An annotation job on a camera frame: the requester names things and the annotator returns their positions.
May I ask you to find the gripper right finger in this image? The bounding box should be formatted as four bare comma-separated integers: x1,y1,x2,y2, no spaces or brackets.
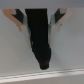
48,8,74,38

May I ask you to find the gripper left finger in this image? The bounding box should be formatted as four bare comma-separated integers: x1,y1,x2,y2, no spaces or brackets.
2,8,34,42

